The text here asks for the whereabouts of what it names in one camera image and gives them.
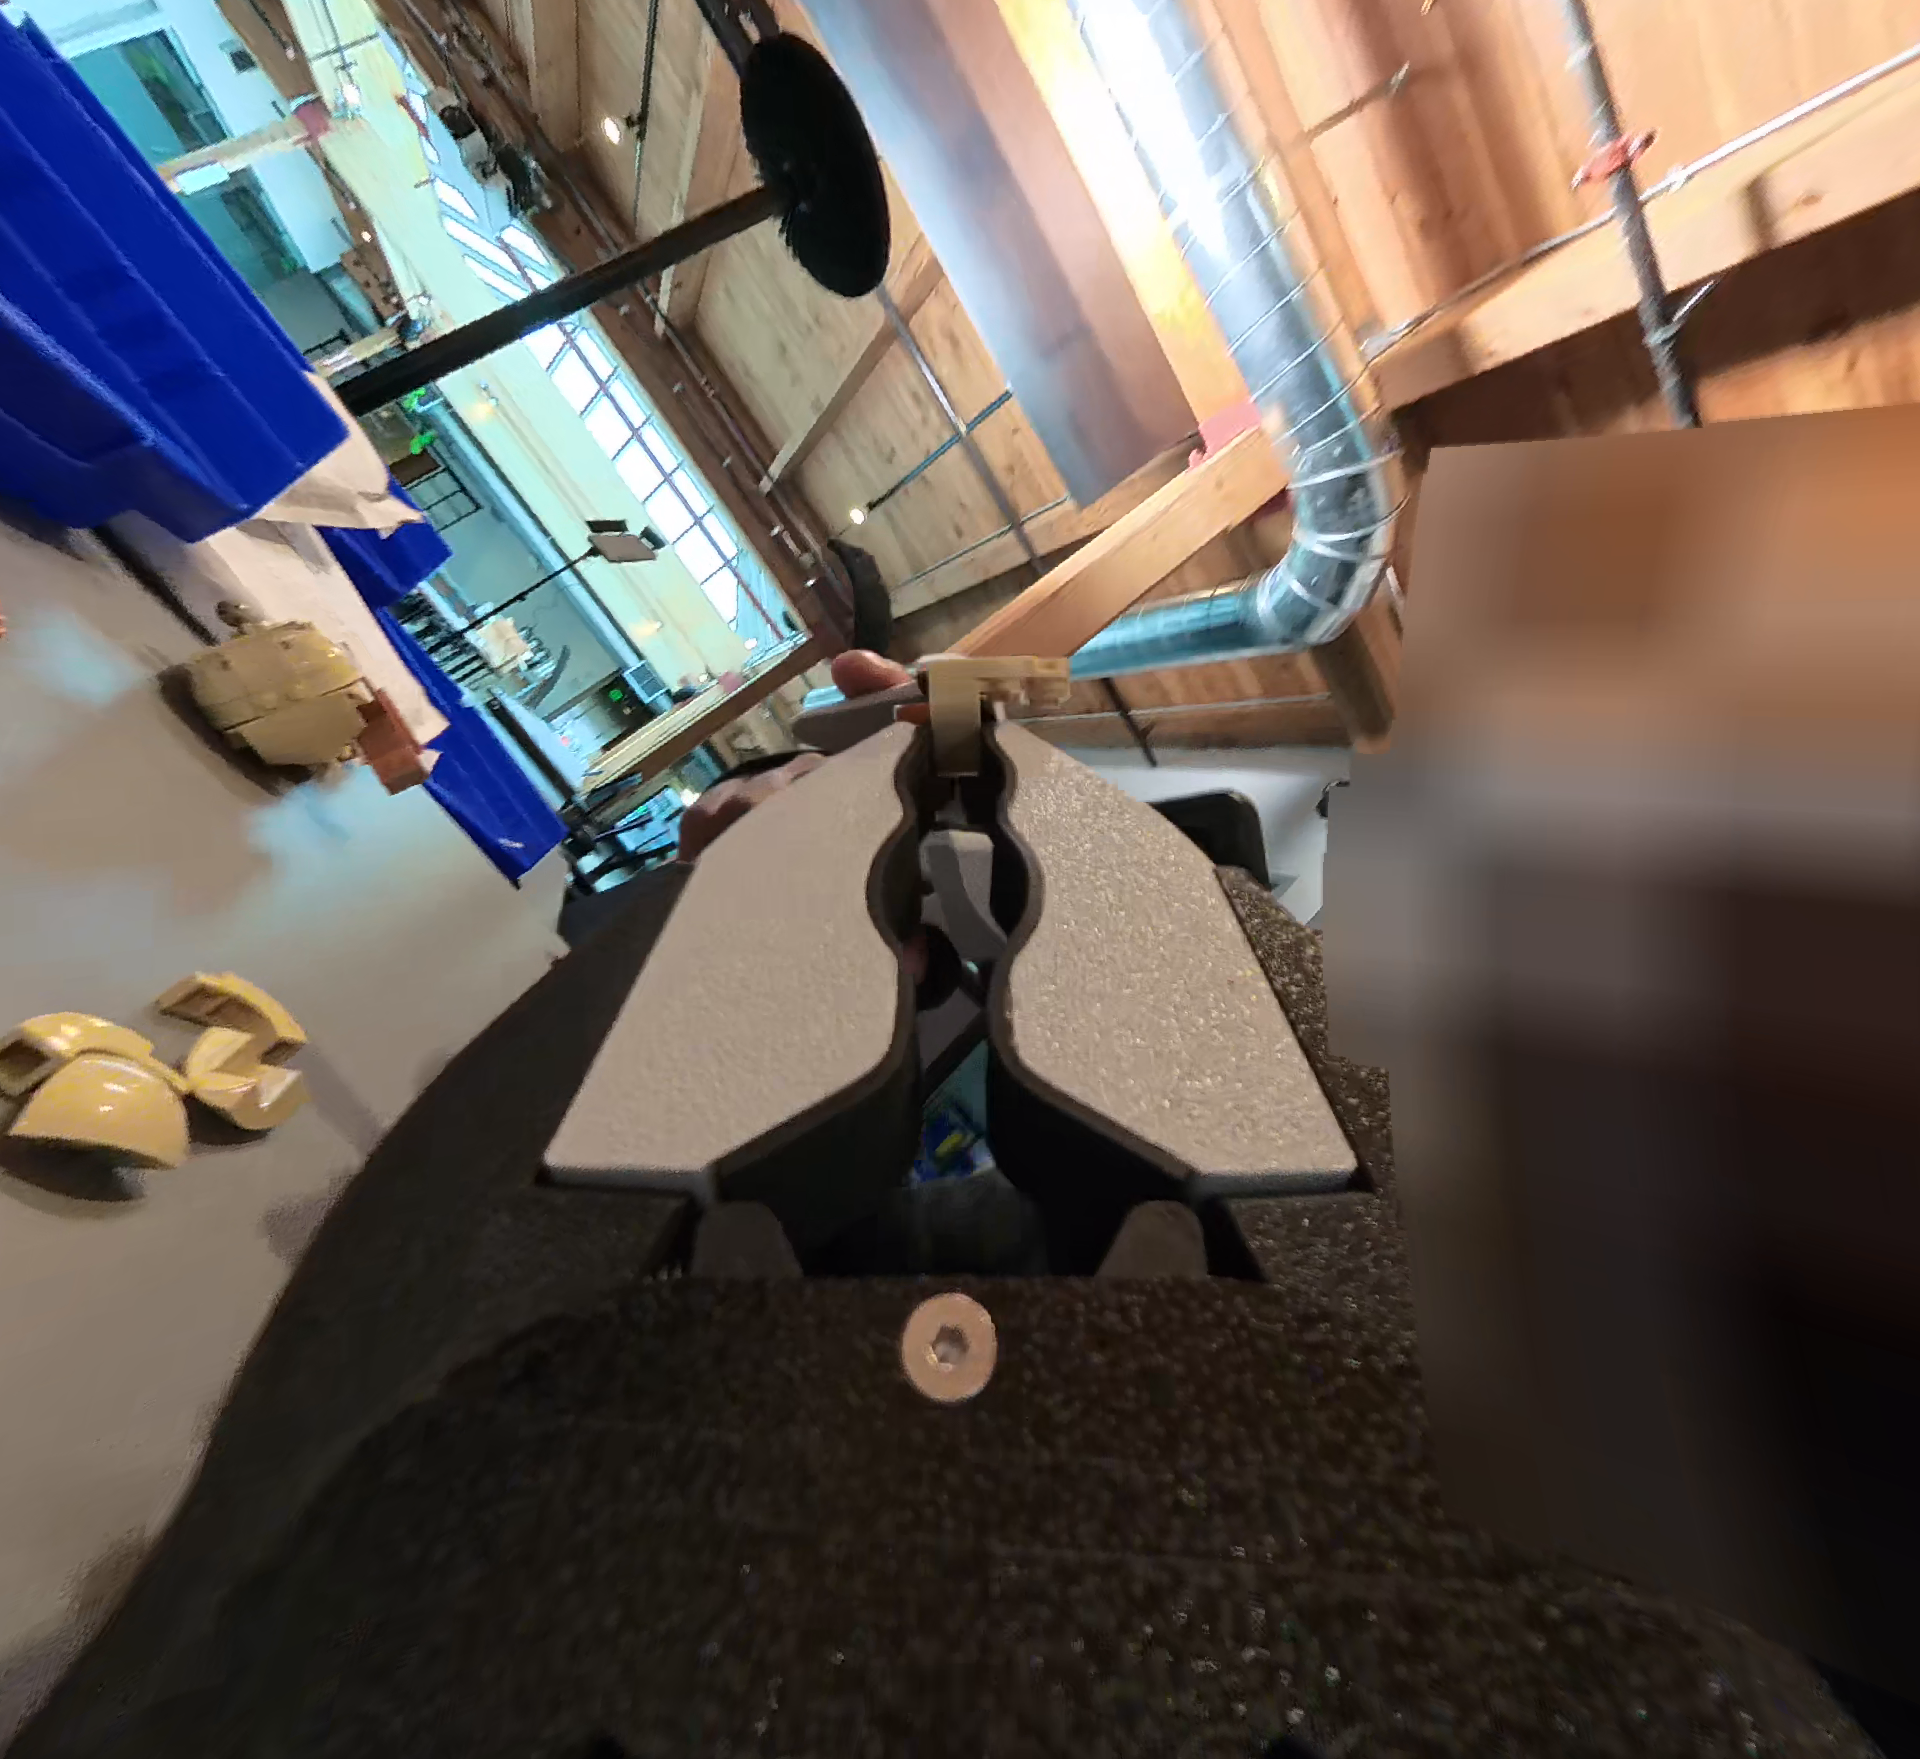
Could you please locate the yellow plate brick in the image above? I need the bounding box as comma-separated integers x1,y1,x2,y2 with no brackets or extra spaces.
880,653,1078,777

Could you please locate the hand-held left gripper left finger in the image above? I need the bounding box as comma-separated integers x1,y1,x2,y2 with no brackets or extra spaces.
541,728,930,1191

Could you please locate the black floor lamp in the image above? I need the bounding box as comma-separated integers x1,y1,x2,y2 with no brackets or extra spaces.
326,32,895,420

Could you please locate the silver ventilation duct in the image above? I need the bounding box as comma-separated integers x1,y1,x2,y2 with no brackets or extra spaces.
991,0,1412,688

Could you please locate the tan quarter-round brick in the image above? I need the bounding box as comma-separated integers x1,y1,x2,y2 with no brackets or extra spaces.
154,970,312,1138
0,1012,192,1176

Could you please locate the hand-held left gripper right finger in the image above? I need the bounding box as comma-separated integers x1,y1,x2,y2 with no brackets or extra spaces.
982,718,1364,1197

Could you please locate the partly built tan brick model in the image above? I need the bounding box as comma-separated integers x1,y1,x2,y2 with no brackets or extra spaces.
184,608,440,799

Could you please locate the blue plastic bin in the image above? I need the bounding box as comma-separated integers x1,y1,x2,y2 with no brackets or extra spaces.
0,4,352,549
313,519,579,892

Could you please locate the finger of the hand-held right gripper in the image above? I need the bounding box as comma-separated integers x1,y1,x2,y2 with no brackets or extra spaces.
917,824,1010,980

